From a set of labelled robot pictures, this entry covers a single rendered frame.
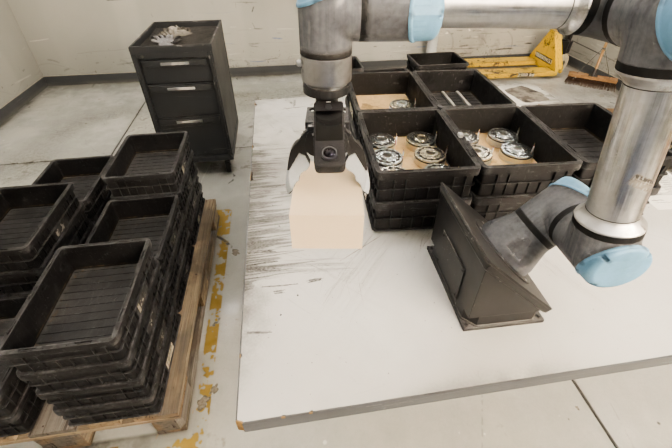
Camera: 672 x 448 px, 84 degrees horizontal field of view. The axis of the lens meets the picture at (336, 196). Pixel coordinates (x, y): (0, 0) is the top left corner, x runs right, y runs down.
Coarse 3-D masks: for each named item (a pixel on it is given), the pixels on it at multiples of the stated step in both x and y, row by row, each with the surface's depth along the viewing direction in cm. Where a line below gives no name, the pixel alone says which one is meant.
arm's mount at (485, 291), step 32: (448, 192) 93; (448, 224) 94; (480, 224) 93; (448, 256) 95; (480, 256) 78; (448, 288) 98; (480, 288) 80; (512, 288) 81; (480, 320) 88; (512, 320) 90
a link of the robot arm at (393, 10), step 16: (368, 0) 47; (384, 0) 47; (400, 0) 47; (416, 0) 47; (432, 0) 48; (368, 16) 48; (384, 16) 48; (400, 16) 48; (416, 16) 48; (432, 16) 48; (368, 32) 50; (384, 32) 50; (400, 32) 50; (416, 32) 50; (432, 32) 50
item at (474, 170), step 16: (368, 112) 132; (384, 112) 133; (400, 112) 133; (448, 128) 124; (368, 144) 114; (464, 144) 114; (384, 176) 102; (400, 176) 103; (416, 176) 103; (432, 176) 104; (448, 176) 104; (464, 176) 105
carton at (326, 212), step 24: (312, 168) 70; (312, 192) 64; (336, 192) 64; (360, 192) 64; (312, 216) 60; (336, 216) 60; (360, 216) 60; (312, 240) 63; (336, 240) 63; (360, 240) 63
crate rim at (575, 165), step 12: (444, 108) 135; (456, 108) 135; (468, 108) 135; (480, 108) 135; (492, 108) 136; (504, 108) 136; (516, 108) 136; (468, 144) 114; (576, 156) 109; (492, 168) 104; (504, 168) 104; (516, 168) 105; (528, 168) 105; (540, 168) 105; (552, 168) 106; (564, 168) 106; (576, 168) 107
